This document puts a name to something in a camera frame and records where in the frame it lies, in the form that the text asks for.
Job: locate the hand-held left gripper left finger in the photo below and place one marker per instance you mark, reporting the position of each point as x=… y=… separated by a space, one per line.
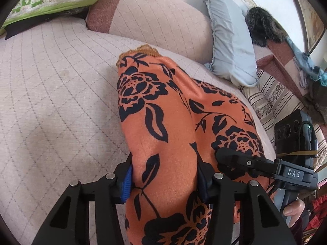
x=126 y=186

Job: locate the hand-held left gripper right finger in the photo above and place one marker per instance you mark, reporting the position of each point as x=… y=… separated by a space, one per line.
x=201 y=183

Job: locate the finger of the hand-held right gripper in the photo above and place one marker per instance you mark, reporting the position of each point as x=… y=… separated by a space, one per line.
x=245 y=164

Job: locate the orange black floral blouse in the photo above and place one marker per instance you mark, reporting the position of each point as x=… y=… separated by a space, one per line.
x=163 y=122

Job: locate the person's right hand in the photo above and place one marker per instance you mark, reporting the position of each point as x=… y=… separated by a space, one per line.
x=295 y=208

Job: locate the brown garment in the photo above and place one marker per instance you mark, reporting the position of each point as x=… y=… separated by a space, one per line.
x=318 y=99

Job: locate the striped floral cushion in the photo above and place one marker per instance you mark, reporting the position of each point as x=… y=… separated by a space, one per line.
x=270 y=94

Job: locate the red cloth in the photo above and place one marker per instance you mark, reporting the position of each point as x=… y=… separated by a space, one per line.
x=318 y=209

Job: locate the light blue crumpled cloth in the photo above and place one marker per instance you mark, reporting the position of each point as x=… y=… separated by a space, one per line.
x=306 y=63

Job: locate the pink maroon blanket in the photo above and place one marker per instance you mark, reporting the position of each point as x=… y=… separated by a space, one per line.
x=281 y=56

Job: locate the dark furry cloth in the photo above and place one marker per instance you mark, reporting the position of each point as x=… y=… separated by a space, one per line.
x=263 y=25

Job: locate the light blue pillow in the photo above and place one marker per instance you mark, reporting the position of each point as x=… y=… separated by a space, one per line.
x=230 y=38

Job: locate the pink maroon bolster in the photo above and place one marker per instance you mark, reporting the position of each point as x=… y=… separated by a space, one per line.
x=158 y=17

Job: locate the dark picture frame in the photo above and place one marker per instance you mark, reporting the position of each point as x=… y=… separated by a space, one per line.
x=309 y=17

